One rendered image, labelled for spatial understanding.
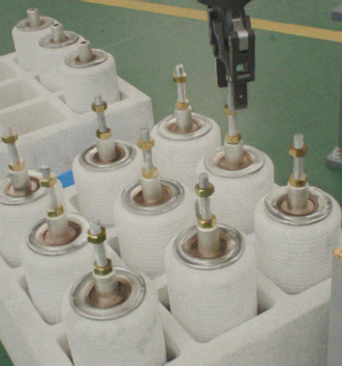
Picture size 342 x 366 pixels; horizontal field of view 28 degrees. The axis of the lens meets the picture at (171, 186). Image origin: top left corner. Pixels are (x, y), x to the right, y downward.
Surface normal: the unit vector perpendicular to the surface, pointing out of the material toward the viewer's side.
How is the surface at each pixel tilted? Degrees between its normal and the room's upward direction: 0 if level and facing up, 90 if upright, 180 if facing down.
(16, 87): 90
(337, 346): 90
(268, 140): 0
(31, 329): 0
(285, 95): 0
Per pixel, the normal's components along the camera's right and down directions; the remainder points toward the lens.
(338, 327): -0.85, 0.35
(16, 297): -0.09, -0.83
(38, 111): 0.52, 0.43
